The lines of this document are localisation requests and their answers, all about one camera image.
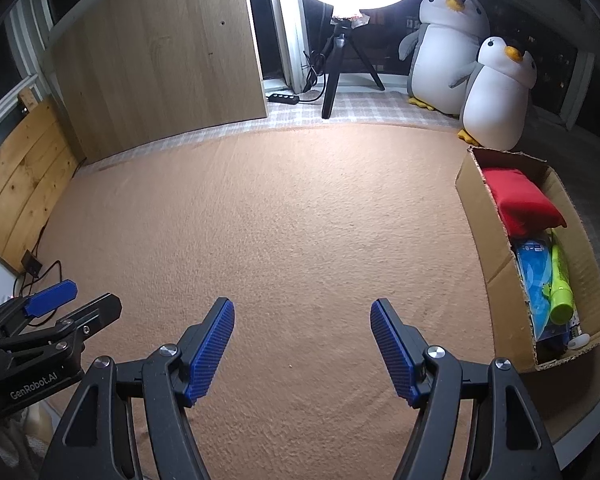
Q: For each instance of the large wooden board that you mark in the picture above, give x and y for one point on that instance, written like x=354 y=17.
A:
x=155 y=60

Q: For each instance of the black tripod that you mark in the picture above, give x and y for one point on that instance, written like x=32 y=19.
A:
x=330 y=100

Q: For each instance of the red fabric pouch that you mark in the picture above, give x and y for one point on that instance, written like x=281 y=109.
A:
x=520 y=200

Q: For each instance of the large penguin plush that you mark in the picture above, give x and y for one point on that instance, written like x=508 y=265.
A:
x=440 y=60

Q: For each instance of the small penguin plush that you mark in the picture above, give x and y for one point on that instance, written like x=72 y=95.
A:
x=495 y=105

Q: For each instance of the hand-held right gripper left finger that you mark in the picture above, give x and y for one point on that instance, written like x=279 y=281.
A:
x=210 y=350

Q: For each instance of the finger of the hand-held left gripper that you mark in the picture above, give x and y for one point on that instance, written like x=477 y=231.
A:
x=95 y=312
x=50 y=297

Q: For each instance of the grey window frame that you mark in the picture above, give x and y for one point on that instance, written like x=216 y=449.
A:
x=577 y=90

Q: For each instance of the small pink bottle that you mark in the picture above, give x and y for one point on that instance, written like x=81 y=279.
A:
x=578 y=341

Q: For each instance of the small wooden block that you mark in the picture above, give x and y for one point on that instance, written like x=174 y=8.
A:
x=26 y=98

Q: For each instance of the black power strip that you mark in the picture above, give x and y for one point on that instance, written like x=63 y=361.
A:
x=282 y=98

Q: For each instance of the white door frame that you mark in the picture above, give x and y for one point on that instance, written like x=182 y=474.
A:
x=290 y=50

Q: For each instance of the pine plank panel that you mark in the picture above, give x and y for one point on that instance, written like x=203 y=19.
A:
x=25 y=185

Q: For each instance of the green tube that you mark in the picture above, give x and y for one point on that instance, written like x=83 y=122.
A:
x=560 y=300

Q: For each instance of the black adapter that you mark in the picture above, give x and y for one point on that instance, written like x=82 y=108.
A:
x=31 y=262

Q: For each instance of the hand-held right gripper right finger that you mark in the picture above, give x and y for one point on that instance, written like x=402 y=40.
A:
x=395 y=350

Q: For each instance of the blue plastic packet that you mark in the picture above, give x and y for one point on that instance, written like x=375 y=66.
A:
x=532 y=280

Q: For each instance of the cardboard box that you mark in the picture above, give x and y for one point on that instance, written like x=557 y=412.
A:
x=500 y=270

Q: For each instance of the white window frame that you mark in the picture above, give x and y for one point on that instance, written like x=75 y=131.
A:
x=25 y=35

